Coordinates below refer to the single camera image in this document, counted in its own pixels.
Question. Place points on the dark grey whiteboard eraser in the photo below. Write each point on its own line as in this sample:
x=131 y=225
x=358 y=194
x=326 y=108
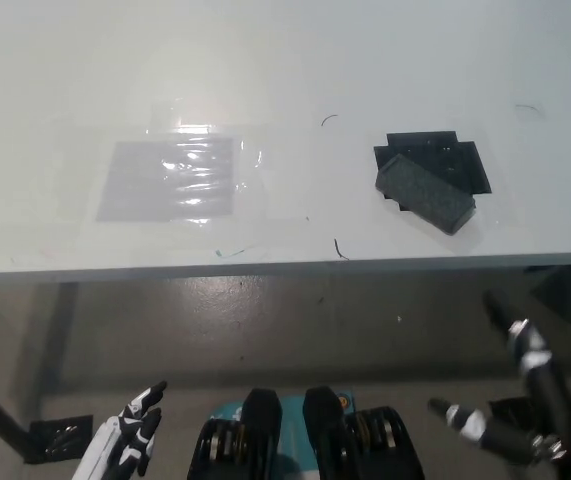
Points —
x=425 y=192

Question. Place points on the clear plastic bag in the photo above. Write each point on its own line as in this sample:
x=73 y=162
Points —
x=165 y=180

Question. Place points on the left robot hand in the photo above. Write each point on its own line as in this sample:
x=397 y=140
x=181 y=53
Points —
x=125 y=430

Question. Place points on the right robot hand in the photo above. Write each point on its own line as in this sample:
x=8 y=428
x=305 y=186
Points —
x=535 y=360

